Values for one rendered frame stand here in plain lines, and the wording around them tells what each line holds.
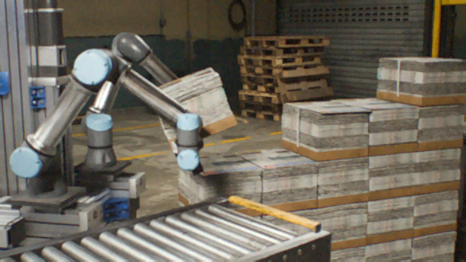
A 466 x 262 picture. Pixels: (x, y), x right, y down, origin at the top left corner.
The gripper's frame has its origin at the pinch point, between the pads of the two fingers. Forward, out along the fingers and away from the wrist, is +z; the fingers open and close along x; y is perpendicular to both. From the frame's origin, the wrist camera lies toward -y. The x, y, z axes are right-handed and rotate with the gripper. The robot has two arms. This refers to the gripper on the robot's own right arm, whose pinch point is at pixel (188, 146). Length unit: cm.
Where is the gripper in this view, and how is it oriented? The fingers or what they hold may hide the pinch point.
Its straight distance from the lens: 237.7
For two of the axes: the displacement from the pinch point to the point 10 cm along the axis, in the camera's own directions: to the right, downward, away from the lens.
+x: -9.3, 3.7, -0.2
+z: -0.9, -1.8, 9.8
